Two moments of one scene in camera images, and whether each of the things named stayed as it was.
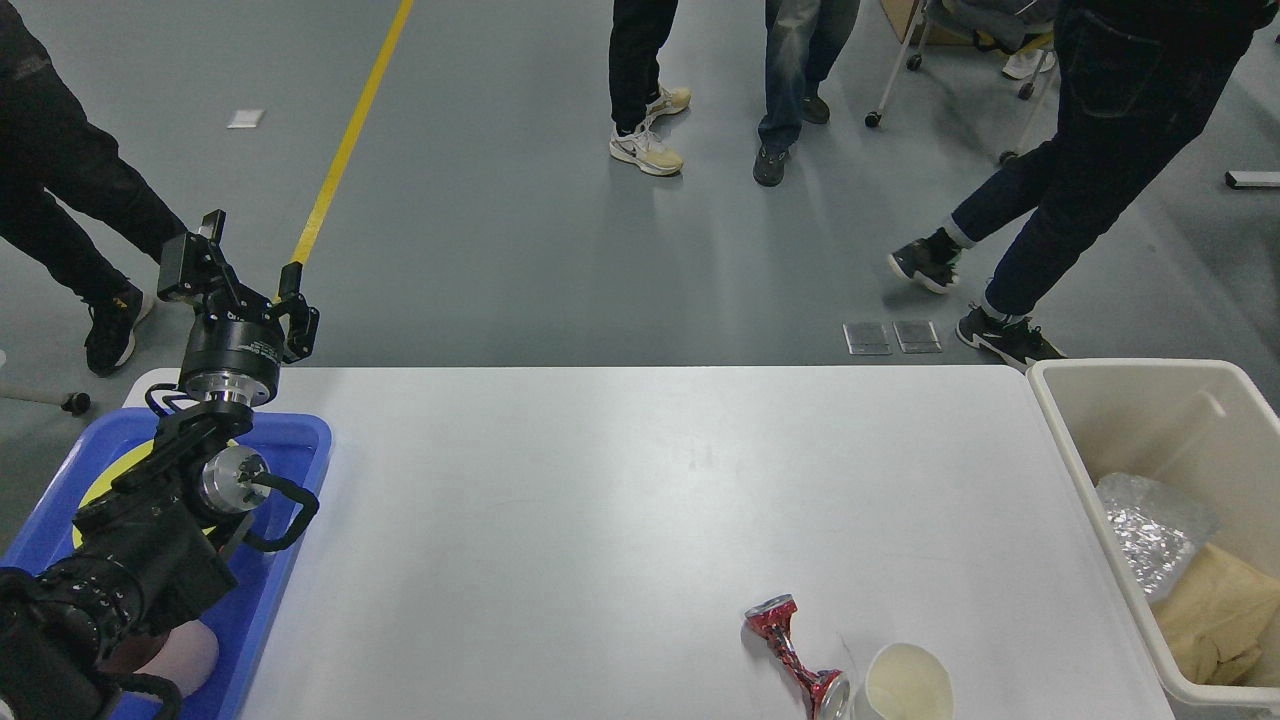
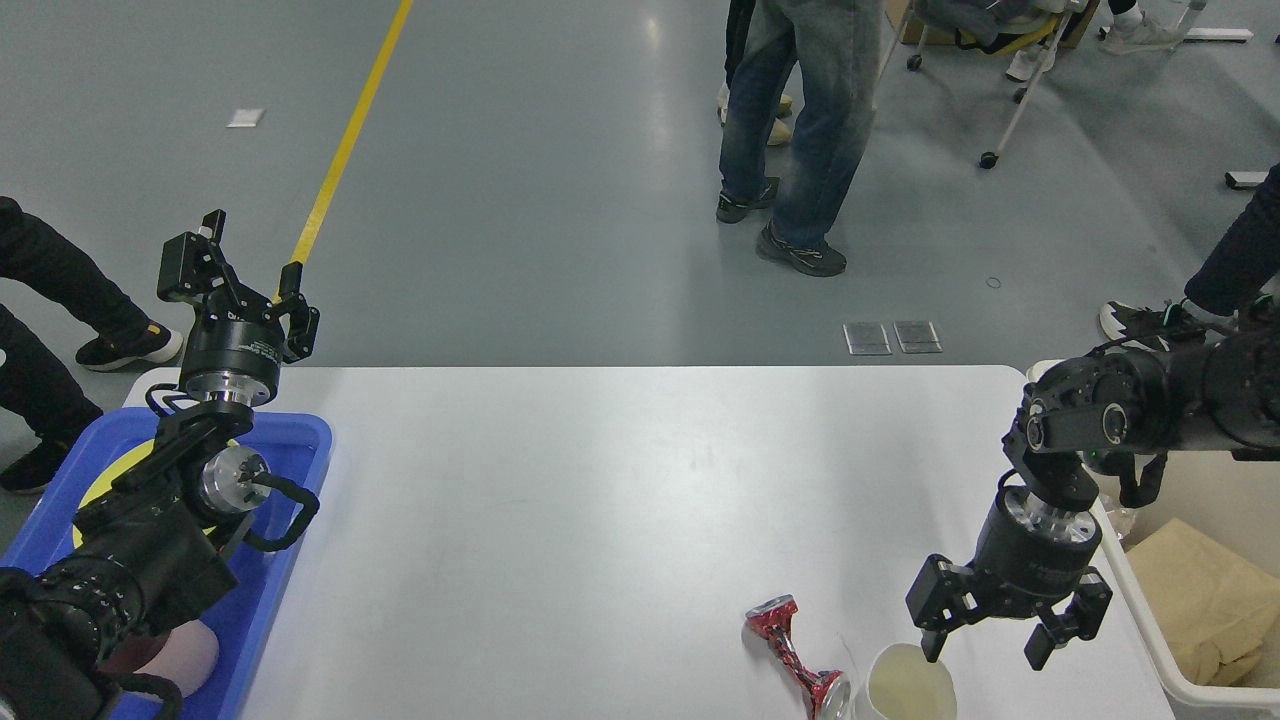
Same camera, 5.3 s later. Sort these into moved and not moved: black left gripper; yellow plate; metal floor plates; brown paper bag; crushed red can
Moved: brown paper bag
Not moved: yellow plate; crushed red can; black left gripper; metal floor plates
